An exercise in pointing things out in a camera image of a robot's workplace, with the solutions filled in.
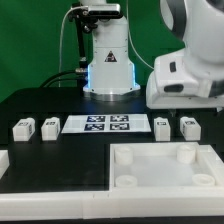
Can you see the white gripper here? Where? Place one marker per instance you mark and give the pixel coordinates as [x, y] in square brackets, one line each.
[154, 100]

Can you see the white square tabletop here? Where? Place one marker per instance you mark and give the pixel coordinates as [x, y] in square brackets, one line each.
[156, 165]

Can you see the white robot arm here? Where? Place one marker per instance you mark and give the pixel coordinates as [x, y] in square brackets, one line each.
[192, 77]

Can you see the white sheet with markers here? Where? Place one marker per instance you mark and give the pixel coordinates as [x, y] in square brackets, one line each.
[114, 123]

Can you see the white left fence piece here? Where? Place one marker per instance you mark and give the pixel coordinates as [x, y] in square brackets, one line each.
[4, 162]

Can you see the black camera on stand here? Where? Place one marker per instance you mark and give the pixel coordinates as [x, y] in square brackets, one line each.
[104, 11]

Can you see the black camera stand pole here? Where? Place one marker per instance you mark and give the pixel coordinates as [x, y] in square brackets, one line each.
[85, 24]

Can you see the white front fence rail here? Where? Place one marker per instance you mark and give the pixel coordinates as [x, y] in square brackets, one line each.
[184, 201]

